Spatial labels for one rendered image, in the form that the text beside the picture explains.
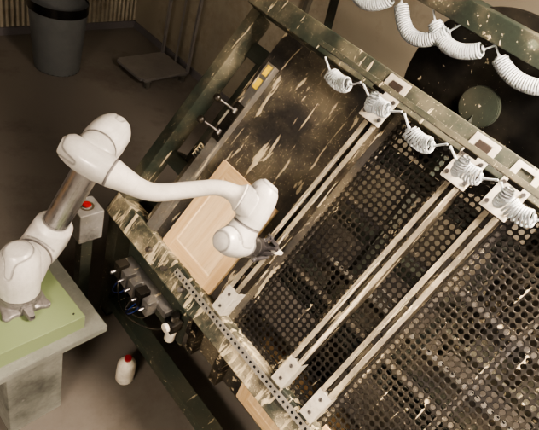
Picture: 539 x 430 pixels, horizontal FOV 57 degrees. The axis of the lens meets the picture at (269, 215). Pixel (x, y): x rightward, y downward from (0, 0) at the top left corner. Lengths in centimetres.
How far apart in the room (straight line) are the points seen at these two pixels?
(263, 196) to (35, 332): 104
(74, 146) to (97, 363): 163
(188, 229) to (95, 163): 79
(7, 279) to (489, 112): 203
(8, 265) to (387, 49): 312
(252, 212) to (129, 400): 158
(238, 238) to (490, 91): 126
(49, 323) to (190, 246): 66
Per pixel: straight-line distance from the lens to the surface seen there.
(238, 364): 214
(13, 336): 214
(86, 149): 168
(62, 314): 219
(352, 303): 190
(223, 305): 214
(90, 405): 292
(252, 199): 164
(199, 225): 230
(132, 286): 239
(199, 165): 233
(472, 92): 236
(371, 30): 422
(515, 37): 227
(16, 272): 205
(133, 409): 292
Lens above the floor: 260
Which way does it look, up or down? 39 degrees down
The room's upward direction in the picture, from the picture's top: 21 degrees clockwise
